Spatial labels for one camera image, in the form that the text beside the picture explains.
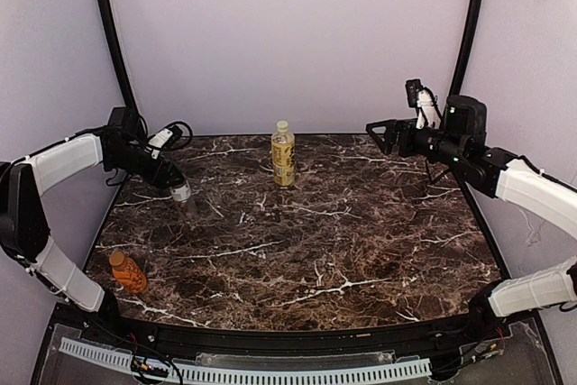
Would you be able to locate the orange juice bottle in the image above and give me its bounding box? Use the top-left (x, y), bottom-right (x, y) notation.
top-left (109, 251), bottom-right (148, 295)

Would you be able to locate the left black frame post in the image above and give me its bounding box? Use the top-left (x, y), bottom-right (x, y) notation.
top-left (96, 0), bottom-right (138, 111)

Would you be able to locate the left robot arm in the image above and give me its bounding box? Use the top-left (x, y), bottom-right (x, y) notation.
top-left (1, 106), bottom-right (193, 323)

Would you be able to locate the black frame post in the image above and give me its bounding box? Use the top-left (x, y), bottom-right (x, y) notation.
top-left (448, 0), bottom-right (482, 96)
top-left (96, 0), bottom-right (138, 111)

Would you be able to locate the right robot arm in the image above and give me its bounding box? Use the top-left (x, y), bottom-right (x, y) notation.
top-left (365, 96), bottom-right (576, 338)

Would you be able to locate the white slotted cable duct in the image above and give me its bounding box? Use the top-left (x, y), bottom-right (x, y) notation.
top-left (59, 337), bottom-right (432, 384)

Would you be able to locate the right black frame post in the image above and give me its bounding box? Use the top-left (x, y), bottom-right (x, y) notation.
top-left (448, 0), bottom-right (482, 96)

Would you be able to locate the black front rail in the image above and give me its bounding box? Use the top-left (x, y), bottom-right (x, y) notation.
top-left (123, 315), bottom-right (472, 358)

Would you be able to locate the yellow tea bottle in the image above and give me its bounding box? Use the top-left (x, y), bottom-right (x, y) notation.
top-left (271, 120), bottom-right (296, 188)

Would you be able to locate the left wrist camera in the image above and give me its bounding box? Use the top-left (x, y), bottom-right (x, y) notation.
top-left (146, 125), bottom-right (182, 160)

